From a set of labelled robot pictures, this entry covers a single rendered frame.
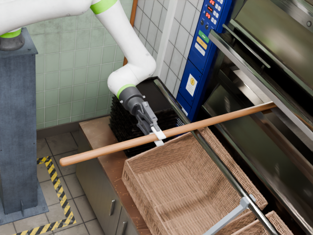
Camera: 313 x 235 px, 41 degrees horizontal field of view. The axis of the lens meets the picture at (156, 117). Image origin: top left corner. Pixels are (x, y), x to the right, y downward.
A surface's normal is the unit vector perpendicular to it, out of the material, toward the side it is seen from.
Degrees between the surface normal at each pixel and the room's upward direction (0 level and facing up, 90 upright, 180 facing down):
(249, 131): 70
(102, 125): 0
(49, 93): 90
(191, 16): 90
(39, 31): 90
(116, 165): 0
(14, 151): 90
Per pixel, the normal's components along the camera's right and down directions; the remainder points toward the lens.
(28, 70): 0.44, 0.66
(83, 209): 0.18, -0.73
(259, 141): -0.75, -0.05
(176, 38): -0.86, 0.21
